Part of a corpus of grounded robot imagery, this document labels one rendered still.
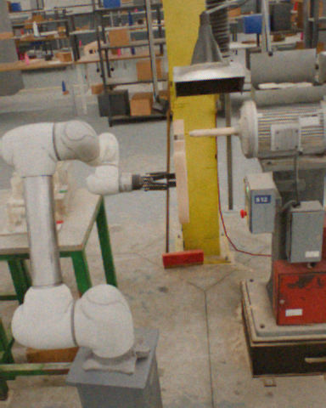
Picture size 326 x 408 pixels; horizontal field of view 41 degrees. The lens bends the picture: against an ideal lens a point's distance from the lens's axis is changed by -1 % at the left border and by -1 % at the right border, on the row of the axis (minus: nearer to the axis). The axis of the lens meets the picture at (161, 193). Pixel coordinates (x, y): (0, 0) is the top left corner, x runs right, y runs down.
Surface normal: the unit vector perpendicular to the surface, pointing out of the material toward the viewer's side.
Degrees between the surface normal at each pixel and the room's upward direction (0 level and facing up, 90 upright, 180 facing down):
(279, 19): 90
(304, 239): 90
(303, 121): 62
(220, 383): 0
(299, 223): 90
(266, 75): 90
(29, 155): 69
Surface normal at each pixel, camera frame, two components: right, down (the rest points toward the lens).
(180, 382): -0.09, -0.90
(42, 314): 0.00, -0.08
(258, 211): -0.04, 0.42
